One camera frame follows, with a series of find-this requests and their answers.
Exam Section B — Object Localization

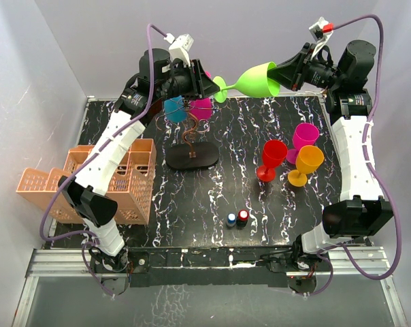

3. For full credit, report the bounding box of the red capped small bottle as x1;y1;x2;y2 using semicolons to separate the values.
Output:
236;209;250;228

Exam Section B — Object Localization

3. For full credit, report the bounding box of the red plastic wine glass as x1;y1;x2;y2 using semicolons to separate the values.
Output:
257;140;288;183

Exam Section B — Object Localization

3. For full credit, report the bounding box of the blue capped small bottle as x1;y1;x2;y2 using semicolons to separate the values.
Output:
226;213;237;228

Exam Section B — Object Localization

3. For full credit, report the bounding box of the magenta plastic wine glass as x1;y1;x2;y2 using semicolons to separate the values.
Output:
190;69;214;121

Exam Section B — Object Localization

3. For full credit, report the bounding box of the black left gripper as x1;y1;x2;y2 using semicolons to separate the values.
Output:
157;59;220;102

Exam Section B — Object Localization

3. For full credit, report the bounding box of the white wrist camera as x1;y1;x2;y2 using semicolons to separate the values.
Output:
309;17;333;59
164;33;194;67

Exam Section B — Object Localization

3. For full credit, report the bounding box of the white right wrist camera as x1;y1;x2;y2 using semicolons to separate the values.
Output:
309;17;333;59

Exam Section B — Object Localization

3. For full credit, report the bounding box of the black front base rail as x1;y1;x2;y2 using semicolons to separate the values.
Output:
89;245;332;294

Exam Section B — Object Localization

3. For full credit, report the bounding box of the orange plastic wine glass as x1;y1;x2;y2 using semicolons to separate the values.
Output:
288;145;325;187

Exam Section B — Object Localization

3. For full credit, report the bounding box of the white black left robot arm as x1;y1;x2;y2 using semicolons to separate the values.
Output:
59;48;220;272

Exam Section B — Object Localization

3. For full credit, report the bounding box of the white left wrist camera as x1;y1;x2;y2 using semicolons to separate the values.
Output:
164;33;194;67

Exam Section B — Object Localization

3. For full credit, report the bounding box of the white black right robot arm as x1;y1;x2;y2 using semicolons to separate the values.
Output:
267;40;393;270

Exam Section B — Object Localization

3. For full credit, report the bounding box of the green plastic wine glass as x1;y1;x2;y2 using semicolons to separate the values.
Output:
213;61;280;103

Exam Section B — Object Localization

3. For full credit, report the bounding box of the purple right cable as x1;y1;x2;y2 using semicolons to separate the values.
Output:
307;14;403;296

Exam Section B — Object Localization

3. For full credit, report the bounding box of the blue plastic wine glass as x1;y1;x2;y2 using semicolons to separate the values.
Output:
164;96;187;123

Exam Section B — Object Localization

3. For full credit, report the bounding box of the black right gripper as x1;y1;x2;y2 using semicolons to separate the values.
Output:
266;44;344;93

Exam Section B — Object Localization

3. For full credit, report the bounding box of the peach plastic basket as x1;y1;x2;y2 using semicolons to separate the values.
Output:
16;138;157;225

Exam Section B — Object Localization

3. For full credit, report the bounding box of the metal wine glass rack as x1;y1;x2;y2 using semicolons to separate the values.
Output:
163;98;219;171

